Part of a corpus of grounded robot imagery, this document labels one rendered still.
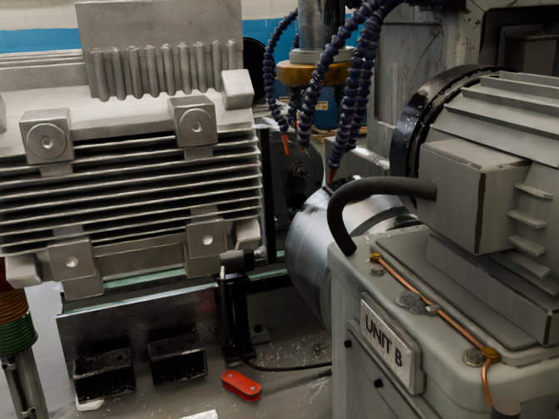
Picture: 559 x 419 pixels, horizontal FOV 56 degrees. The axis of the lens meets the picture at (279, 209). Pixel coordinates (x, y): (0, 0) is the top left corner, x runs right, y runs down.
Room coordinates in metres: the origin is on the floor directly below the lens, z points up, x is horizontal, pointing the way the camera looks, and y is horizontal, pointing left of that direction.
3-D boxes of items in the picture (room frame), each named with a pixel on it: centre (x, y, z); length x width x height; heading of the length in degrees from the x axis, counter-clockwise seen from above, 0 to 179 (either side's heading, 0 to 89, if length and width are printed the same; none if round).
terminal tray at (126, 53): (0.47, 0.09, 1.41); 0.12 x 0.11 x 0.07; 107
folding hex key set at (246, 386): (0.77, 0.08, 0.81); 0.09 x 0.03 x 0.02; 48
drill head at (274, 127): (1.40, 0.04, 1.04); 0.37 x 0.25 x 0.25; 17
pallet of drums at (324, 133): (6.27, -0.60, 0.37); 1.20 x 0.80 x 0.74; 106
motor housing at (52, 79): (0.46, 0.13, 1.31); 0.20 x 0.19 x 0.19; 107
